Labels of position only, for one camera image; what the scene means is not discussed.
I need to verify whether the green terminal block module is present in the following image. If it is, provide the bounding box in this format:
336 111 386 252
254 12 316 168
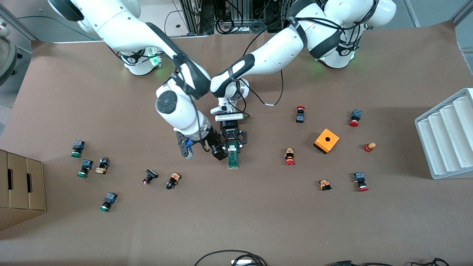
227 144 240 170

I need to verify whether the green mushroom push button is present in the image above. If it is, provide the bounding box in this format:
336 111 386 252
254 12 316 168
71 140 86 158
99 192 118 213
77 159 93 178

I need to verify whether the aluminium equipment rack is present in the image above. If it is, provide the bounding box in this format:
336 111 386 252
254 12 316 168
177 0 296 35

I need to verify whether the white panel with hole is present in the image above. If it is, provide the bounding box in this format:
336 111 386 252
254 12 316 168
139 0 212 38

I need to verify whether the brown cardboard box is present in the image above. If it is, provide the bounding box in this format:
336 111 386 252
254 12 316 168
0 149 47 231

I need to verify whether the white ribbed plastic tray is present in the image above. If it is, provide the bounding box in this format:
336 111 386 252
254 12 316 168
414 88 473 180

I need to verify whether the grey round machine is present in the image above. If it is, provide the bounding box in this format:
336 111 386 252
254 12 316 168
0 19 18 87

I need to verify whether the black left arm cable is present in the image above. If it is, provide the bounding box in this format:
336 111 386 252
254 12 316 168
236 0 377 119

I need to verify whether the black flat-head switch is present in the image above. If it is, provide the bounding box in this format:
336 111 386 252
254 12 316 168
143 169 159 186

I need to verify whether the orange button enclosure box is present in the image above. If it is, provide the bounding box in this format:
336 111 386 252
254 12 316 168
313 128 340 155

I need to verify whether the black cable bundle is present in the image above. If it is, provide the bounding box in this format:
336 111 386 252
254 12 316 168
194 250 268 266

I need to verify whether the coiled black cable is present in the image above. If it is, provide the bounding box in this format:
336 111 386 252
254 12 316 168
215 17 234 35

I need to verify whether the thin green cable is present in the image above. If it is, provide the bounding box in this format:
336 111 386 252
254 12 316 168
17 15 91 39

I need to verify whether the aluminium frame bar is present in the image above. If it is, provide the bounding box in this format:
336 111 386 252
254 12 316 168
450 2 473 26
0 6 39 41
404 0 421 27

